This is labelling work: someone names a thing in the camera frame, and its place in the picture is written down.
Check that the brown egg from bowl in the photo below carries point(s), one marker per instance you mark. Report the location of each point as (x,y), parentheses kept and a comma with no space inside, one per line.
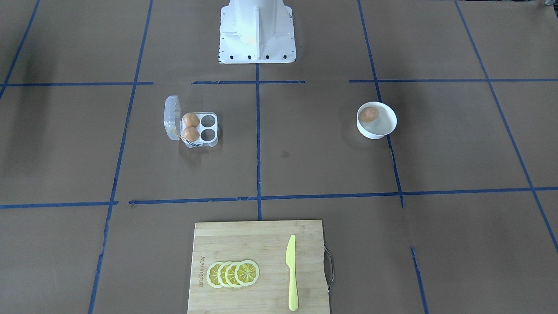
(368,114)

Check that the clear plastic egg box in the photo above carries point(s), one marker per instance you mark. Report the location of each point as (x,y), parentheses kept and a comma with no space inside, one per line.
(172,121)

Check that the brown egg front slot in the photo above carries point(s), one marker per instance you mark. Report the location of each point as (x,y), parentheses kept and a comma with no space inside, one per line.
(191,134)

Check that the brown egg slot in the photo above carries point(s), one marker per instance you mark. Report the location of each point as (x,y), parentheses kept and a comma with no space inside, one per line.
(191,134)
(191,120)

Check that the brown egg rear slot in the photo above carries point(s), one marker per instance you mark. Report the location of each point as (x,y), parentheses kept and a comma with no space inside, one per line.
(191,120)

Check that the bamboo cutting board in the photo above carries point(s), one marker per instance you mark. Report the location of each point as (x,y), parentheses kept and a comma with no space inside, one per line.
(264,242)

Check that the yellow plastic knife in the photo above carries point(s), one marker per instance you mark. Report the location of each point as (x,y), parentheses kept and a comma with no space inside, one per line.
(290,260)

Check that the white round bowl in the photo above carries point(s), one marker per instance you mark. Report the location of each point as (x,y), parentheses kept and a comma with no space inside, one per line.
(381,127)

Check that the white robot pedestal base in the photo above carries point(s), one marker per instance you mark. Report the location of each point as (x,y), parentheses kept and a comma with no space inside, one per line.
(256,32)

